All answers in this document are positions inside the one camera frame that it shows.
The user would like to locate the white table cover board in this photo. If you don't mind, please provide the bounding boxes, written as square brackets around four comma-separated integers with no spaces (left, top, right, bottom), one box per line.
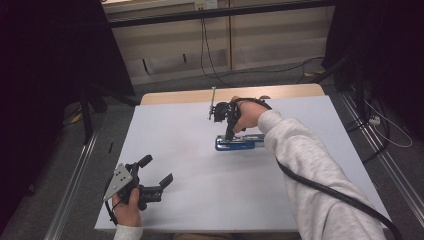
[93,95,392,233]

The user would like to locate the left hand-held gripper black cable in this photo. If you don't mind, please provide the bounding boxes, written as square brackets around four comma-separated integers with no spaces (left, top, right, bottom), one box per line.
[104,175,120,226]

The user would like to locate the black curtain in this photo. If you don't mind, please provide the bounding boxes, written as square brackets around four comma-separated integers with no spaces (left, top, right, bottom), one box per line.
[323,0,424,139]
[0,0,137,236]

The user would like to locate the white wall outlet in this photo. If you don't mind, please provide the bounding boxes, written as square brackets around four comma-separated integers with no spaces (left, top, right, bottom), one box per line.
[194,0,219,11]

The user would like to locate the blue stapler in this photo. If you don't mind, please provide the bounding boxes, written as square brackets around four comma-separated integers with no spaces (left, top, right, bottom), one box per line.
[214,133,266,152]

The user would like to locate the white cable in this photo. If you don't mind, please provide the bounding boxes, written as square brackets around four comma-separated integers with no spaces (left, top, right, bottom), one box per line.
[364,99,414,149]

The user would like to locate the black hanging wall cable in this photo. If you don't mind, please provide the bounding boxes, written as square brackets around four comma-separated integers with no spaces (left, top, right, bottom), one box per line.
[199,7,325,88]

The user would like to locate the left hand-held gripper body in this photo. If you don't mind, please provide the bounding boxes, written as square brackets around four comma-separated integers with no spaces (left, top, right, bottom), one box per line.
[102,161,165,212]

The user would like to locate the wooden table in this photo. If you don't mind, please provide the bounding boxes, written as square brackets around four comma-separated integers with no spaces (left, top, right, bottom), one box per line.
[139,83,326,107]

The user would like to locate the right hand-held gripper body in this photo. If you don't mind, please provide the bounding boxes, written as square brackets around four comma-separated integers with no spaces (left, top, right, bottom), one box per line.
[208,86,242,124]

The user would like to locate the right hand-held gripper black cable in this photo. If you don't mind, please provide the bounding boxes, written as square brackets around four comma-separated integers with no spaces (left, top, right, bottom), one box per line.
[237,96,403,240]

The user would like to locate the person's right hand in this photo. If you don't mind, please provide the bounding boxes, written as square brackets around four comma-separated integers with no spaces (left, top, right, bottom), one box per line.
[229,95,270,134]

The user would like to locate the hand-held gripper black cable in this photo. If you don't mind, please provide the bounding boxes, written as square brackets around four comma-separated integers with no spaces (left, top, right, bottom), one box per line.
[104,175,120,226]
[237,96,403,240]

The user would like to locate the metal floor rail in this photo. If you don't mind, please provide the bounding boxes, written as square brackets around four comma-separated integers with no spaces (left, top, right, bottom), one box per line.
[44,130,100,240]
[337,90,424,219]

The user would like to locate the black floor cable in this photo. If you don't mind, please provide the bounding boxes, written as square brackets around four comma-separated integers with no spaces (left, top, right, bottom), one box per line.
[344,83,392,165]

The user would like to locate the black stand legs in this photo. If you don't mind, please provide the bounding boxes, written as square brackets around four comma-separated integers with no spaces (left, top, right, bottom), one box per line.
[79,84,141,145]
[313,54,369,123]

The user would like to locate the person's left hand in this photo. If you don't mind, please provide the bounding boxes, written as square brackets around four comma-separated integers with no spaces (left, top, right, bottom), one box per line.
[111,187,143,228]

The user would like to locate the black horizontal bar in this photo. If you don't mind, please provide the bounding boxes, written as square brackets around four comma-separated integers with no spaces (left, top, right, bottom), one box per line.
[107,0,336,29]

